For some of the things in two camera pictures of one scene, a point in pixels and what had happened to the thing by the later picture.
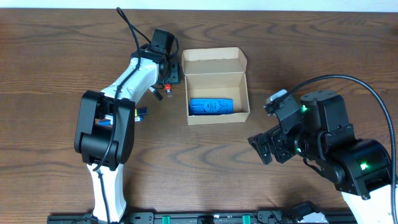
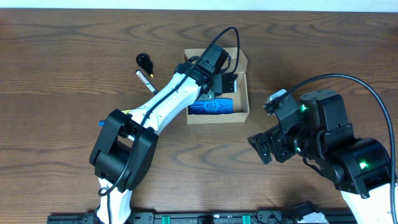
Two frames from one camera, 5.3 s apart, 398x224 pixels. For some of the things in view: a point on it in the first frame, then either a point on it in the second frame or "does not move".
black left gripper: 175,76 to 209,95
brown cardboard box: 217,73 does not move
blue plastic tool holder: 211,106 does not move
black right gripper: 277,140 does not move
